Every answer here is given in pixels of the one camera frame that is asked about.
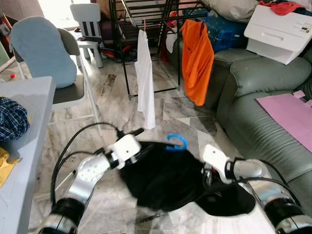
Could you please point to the white folding table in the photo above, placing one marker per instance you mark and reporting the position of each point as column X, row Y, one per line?
column 34, row 126

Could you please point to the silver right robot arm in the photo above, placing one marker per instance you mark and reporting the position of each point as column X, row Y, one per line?
column 273, row 200

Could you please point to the orange shirt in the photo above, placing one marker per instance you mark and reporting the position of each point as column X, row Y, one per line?
column 197, row 63

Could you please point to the green leather sofa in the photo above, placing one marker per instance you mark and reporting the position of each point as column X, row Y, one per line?
column 263, row 73

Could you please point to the blue suitcase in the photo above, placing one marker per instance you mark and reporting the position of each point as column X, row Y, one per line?
column 226, row 34

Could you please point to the beige pillow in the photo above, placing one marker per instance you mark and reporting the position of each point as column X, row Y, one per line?
column 234, row 9

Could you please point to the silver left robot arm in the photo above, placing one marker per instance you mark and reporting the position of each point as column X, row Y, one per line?
column 83, row 178

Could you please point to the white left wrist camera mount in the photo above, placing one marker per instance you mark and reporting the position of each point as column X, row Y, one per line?
column 124, row 148

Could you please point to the blue plaid shirt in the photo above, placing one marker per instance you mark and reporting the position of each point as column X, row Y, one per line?
column 12, row 119

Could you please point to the yellow shirt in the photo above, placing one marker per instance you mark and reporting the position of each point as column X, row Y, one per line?
column 7, row 168

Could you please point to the white plastic kids chair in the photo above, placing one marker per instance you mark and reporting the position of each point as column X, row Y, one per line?
column 85, row 14

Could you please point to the white shirt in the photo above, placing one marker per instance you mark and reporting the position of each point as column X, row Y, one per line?
column 145, row 78

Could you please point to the blue plastic hanger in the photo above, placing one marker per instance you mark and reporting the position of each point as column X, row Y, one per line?
column 178, row 136

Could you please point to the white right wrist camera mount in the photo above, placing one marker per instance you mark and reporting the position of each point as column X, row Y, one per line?
column 217, row 158

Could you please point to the grey folding chair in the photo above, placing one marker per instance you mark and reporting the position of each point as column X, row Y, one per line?
column 70, row 95

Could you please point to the red garment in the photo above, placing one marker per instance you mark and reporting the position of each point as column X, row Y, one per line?
column 282, row 7

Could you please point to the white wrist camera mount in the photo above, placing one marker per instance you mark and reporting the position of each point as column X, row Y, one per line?
column 124, row 148
column 217, row 158

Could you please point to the pink mat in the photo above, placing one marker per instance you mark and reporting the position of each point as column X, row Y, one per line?
column 287, row 114

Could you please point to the pink hanger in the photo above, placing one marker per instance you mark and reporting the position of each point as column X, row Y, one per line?
column 144, row 25

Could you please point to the black garment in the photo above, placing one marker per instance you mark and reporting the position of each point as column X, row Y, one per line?
column 170, row 180

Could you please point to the black metal drying rack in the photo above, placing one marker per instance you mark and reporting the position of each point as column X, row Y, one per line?
column 122, row 48

